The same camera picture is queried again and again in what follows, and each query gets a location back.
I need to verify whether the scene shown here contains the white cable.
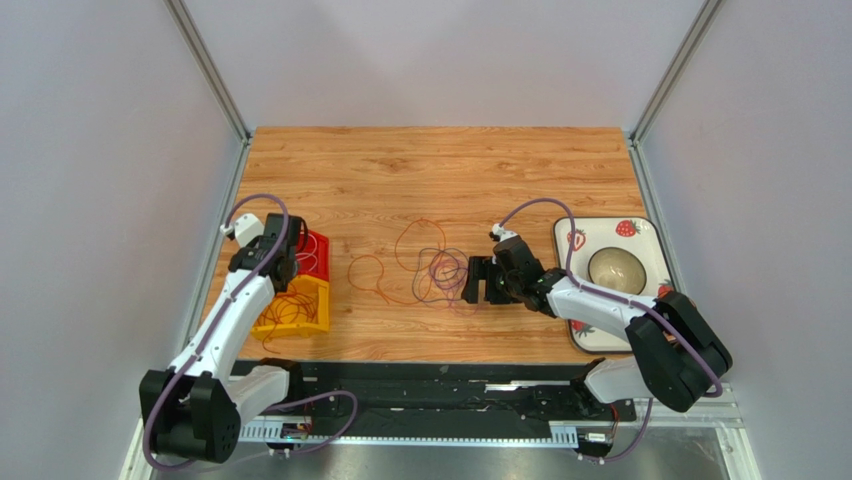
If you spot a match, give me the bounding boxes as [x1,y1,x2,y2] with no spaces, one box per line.
[296,236,324,276]

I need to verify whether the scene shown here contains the pink cable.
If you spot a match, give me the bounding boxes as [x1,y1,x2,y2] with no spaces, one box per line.
[429,256,484,317]

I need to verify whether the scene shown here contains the red cable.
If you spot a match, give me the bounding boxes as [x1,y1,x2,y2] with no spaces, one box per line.
[256,289,321,354]

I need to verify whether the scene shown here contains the blue cable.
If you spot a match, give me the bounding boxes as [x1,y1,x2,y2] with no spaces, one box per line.
[410,247,471,304]

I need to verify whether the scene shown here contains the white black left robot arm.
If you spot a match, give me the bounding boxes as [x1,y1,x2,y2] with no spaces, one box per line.
[139,214,307,469]

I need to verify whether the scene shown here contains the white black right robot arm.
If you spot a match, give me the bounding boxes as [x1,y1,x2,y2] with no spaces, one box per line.
[461,225,733,412]

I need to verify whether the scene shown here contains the red plastic bin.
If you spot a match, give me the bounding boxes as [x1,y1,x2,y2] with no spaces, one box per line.
[296,230,331,282]

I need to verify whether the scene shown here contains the yellow plastic bin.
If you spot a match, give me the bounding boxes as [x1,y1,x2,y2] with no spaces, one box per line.
[250,275,331,342]

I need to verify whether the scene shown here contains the beige ceramic bowl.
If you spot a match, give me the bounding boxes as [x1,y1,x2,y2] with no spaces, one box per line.
[587,247,647,295]

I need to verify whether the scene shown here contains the strawberry pattern tray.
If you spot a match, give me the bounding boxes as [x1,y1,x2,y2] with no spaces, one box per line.
[553,216,675,354]

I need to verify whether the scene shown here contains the purple right arm hose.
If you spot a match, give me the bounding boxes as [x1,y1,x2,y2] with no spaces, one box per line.
[497,197,725,464]

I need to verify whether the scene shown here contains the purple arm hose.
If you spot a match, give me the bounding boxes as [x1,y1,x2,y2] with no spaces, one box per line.
[497,197,725,464]
[141,192,359,473]

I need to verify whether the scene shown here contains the purple left arm hose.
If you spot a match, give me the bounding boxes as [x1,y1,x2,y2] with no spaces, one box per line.
[141,192,359,473]

